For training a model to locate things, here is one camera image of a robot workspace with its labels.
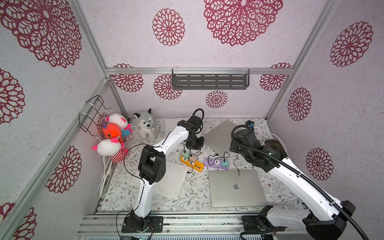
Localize pink charger plug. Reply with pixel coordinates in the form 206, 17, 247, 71
189, 155, 198, 163

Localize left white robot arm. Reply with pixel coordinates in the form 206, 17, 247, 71
133, 115, 204, 220

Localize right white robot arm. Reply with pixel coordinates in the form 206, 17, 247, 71
230, 123, 368, 240

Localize white laptop back left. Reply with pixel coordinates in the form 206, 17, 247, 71
165, 118, 184, 138

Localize white laptop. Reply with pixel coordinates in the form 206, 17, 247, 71
165, 118, 184, 138
154, 161, 188, 200

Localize silver laptop back right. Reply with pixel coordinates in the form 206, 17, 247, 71
204, 120, 237, 156

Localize silver laptop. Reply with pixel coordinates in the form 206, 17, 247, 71
208, 169, 267, 208
204, 120, 237, 156

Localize green charger plug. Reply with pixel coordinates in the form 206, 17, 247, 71
183, 152, 190, 160

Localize silver laptop front right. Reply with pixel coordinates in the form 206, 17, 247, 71
208, 169, 267, 208

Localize white laptop front left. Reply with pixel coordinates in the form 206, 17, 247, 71
154, 161, 188, 200

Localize cream box green display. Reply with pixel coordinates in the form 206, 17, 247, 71
264, 139, 287, 151

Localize orange power strip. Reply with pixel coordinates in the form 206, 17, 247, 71
180, 156, 205, 173

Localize purple power strip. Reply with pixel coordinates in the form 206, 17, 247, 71
204, 158, 230, 170

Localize grey husky plush toy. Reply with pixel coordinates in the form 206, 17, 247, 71
134, 109, 160, 141

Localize floral table mat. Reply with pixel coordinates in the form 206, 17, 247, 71
97, 119, 304, 213

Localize white pink plush top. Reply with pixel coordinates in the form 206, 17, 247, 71
106, 113, 131, 130

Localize white pink plush striped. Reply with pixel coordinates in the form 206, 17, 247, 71
92, 138, 129, 163

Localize white power cable right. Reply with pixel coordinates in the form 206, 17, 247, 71
253, 125, 289, 151

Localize grey metal wall shelf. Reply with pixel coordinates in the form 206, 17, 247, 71
171, 69, 250, 90

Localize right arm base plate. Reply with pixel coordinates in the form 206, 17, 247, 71
242, 216, 285, 234

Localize black wire basket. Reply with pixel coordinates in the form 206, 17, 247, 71
78, 95, 111, 137

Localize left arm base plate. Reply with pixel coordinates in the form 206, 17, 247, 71
121, 216, 164, 234

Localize aluminium front rail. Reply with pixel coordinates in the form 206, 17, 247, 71
76, 212, 329, 238

